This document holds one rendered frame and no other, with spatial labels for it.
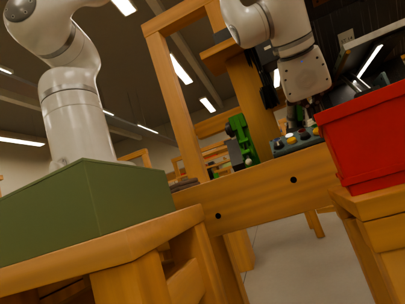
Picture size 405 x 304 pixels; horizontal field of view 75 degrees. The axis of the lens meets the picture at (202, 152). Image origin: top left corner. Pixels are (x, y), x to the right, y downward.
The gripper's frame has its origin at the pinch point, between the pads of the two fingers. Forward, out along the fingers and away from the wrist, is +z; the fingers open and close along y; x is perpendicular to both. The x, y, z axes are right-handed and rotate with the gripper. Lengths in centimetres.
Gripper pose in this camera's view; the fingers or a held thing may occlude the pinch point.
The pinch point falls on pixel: (313, 111)
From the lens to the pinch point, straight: 71.4
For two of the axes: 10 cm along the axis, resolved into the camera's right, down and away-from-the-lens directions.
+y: 9.0, -3.4, -2.8
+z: 4.3, 8.1, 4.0
